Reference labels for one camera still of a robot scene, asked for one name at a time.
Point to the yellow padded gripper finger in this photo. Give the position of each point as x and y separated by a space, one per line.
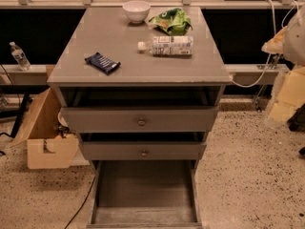
288 96

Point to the blue rxbar blueberry bar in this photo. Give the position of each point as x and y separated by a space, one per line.
102 63

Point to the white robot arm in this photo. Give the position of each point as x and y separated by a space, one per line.
290 41

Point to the grey drawer cabinet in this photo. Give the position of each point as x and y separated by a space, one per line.
142 80

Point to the grey top drawer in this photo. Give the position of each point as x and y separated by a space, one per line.
139 120

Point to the grey drawer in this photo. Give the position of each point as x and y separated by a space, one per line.
154 194
139 120
98 150

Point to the grey bottom drawer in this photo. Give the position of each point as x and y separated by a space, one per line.
154 194

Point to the grey middle drawer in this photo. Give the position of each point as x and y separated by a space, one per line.
98 150

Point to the lying clear water bottle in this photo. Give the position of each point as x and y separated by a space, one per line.
168 46

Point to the green chip bag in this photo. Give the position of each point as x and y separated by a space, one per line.
173 22

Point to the white ceramic bowl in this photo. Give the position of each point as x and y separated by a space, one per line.
136 11

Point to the wooden box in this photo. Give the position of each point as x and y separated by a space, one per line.
46 149

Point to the standing water bottle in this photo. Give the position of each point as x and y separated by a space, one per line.
20 57

